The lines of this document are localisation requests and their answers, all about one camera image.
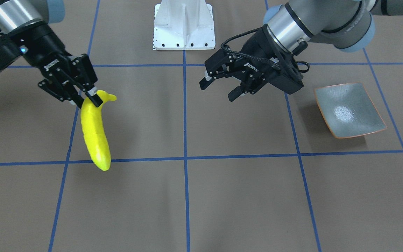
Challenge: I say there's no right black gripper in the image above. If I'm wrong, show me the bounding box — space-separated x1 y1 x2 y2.
11 21 103 108

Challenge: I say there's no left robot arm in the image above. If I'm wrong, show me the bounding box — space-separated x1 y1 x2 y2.
199 0 403 102

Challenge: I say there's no grey square plate orange rim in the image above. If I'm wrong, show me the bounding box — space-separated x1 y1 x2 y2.
314 82 388 139

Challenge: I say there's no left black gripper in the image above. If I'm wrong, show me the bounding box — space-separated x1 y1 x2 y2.
199 28 304 102

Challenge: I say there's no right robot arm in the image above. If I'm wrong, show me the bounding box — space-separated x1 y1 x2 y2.
0 0 103 108

